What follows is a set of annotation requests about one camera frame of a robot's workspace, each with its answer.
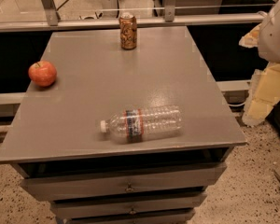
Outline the grey drawer cabinet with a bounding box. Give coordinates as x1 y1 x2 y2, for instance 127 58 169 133
0 26 248 224

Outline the top grey drawer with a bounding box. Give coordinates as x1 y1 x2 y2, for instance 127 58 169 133
21 162 227 201

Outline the grey metal railing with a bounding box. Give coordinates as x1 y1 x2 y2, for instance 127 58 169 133
0 0 265 33

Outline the bottom grey drawer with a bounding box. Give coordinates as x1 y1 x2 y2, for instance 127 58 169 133
64 208 196 224

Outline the clear plastic water bottle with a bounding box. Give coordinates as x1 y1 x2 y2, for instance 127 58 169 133
100 105 182 144

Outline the grey drawer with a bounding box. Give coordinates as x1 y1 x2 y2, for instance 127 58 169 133
21 162 227 201
64 208 196 224
51 192 206 219

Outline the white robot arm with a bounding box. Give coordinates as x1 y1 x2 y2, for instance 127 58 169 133
258 0 280 63

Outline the red apple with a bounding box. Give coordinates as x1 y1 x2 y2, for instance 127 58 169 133
28 61 57 87

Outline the middle grey drawer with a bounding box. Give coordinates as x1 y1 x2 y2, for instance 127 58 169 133
51 192 206 219

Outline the brown soda can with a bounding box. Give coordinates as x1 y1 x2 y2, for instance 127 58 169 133
119 12 137 49

